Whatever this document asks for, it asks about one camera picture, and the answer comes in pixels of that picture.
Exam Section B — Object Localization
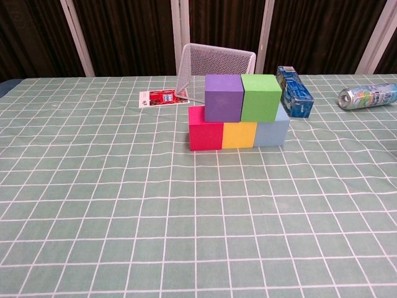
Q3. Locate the red foam cube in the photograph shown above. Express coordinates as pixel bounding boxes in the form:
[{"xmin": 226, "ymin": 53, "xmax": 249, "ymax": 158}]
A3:
[{"xmin": 188, "ymin": 105, "xmax": 225, "ymax": 152}]

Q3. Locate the purple foam cube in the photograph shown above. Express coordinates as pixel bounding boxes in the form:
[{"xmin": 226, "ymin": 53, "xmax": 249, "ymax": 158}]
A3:
[{"xmin": 204, "ymin": 74, "xmax": 244, "ymax": 123}]

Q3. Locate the light blue foam cube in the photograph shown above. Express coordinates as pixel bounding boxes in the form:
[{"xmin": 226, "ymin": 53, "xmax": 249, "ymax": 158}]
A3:
[{"xmin": 254, "ymin": 103, "xmax": 291, "ymax": 148}]

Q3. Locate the green foam cube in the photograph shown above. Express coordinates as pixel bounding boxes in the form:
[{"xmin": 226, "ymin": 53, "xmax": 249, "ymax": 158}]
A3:
[{"xmin": 240, "ymin": 73, "xmax": 283, "ymax": 123}]

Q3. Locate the yellow foam cube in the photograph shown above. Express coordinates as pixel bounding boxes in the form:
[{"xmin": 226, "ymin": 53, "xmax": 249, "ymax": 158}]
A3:
[{"xmin": 222, "ymin": 121, "xmax": 258, "ymax": 150}]

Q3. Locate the red printed card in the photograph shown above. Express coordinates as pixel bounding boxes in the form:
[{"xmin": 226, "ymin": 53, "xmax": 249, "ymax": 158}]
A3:
[{"xmin": 138, "ymin": 88, "xmax": 190, "ymax": 109}]

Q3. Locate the green checked tablecloth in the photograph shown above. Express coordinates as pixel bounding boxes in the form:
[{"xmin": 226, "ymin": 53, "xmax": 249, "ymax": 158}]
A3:
[{"xmin": 0, "ymin": 73, "xmax": 397, "ymax": 298}]

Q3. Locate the blue carton box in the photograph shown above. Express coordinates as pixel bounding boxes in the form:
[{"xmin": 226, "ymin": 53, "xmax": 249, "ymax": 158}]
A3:
[{"xmin": 275, "ymin": 65, "xmax": 314, "ymax": 118}]

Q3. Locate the dark pleated curtain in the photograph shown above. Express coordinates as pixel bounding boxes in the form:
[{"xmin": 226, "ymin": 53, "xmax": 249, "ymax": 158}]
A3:
[{"xmin": 0, "ymin": 0, "xmax": 397, "ymax": 82}]

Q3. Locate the light blue beverage can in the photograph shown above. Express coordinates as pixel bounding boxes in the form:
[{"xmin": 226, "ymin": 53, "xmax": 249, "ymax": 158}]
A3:
[{"xmin": 337, "ymin": 82, "xmax": 397, "ymax": 111}]

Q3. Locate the white wire mesh basket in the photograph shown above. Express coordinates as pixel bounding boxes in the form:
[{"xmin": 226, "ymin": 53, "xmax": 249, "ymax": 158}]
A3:
[{"xmin": 175, "ymin": 43, "xmax": 257, "ymax": 104}]

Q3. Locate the white frame post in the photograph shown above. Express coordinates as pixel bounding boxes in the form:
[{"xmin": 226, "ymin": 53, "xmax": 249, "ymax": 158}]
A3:
[
  {"xmin": 254, "ymin": 0, "xmax": 275, "ymax": 75},
  {"xmin": 60, "ymin": 0, "xmax": 96, "ymax": 78},
  {"xmin": 171, "ymin": 0, "xmax": 190, "ymax": 77},
  {"xmin": 355, "ymin": 0, "xmax": 397, "ymax": 75}
]

